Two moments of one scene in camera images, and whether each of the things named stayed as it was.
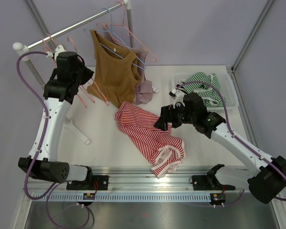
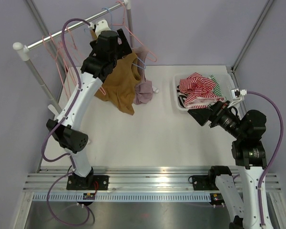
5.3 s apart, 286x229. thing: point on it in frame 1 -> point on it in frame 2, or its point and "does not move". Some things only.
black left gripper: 88,73 -> 123,48
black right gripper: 168,114 -> 203,115
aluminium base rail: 135,178 does not move
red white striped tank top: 162,150 -> 199,91
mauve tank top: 144,90 does not move
